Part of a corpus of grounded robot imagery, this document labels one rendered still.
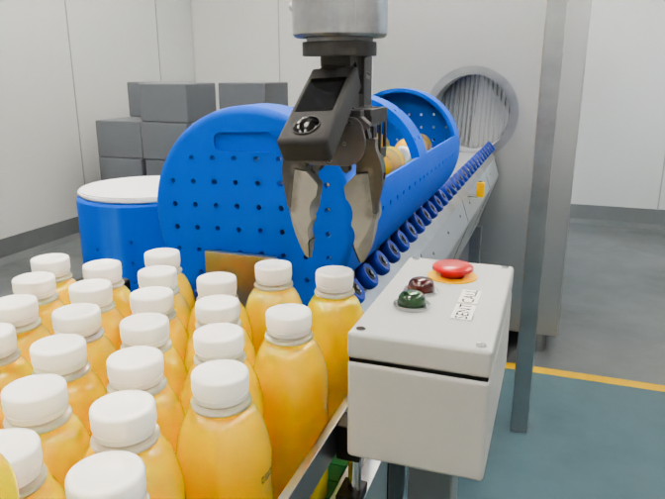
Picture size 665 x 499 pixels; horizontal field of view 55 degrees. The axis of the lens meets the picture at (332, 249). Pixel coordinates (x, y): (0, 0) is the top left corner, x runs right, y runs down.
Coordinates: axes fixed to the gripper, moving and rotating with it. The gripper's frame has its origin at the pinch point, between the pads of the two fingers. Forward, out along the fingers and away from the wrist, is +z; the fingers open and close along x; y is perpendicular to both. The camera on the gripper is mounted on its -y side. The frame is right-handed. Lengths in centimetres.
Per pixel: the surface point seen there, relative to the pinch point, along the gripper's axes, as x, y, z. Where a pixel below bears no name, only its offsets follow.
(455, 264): -13.0, -4.2, -0.9
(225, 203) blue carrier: 19.7, 13.7, -0.7
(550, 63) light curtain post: -16, 158, -19
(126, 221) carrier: 58, 42, 11
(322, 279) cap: 0.4, -2.0, 2.6
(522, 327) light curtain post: -15, 158, 69
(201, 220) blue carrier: 23.4, 13.7, 1.8
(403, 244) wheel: 5, 55, 14
